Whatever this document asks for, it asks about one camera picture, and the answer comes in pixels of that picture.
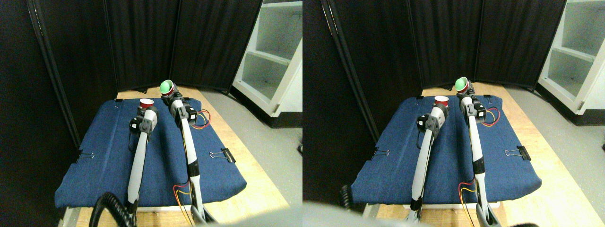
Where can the red cup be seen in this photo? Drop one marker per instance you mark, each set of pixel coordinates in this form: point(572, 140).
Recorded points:
point(468, 85)
point(173, 89)
point(147, 104)
point(441, 102)

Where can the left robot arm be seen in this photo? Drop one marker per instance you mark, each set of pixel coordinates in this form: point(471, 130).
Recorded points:
point(423, 165)
point(138, 165)

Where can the green ball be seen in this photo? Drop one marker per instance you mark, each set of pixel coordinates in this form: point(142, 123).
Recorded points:
point(166, 86)
point(461, 84)

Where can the curtain stand pole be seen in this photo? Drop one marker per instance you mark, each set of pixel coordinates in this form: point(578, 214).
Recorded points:
point(351, 71)
point(53, 71)

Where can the white shelf unit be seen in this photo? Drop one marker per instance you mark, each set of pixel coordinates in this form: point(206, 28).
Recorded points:
point(591, 87)
point(287, 87)

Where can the dark blue cloth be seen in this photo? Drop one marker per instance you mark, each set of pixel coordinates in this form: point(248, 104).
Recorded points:
point(222, 165)
point(515, 165)

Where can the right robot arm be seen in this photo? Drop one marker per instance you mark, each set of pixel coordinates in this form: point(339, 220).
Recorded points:
point(189, 146)
point(476, 146)

